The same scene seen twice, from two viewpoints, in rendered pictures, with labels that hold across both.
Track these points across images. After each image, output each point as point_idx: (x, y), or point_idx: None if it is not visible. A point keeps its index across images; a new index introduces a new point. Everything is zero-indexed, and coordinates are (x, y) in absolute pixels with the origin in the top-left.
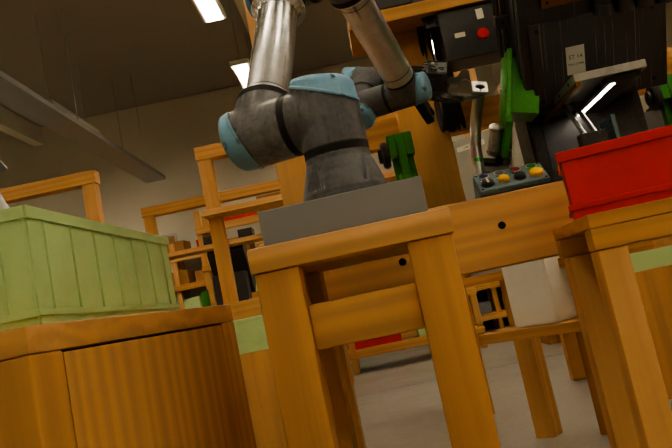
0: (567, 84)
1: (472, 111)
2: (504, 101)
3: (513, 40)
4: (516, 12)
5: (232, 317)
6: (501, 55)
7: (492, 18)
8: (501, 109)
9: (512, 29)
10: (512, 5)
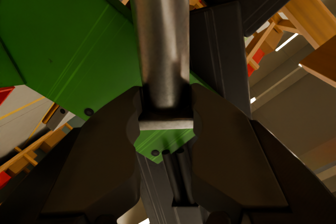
0: (64, 111)
1: (139, 2)
2: (75, 89)
3: (157, 168)
4: (145, 208)
5: None
6: (163, 157)
7: (195, 222)
8: (95, 46)
9: (161, 185)
10: (156, 218)
